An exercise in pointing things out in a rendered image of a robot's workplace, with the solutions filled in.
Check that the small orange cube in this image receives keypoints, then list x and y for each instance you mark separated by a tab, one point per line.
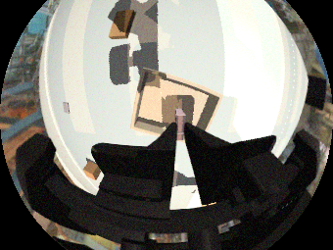
91	170

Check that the white fuse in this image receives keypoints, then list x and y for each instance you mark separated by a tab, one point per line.
180	119

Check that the beige open tray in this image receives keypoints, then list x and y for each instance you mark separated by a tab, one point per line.
157	96

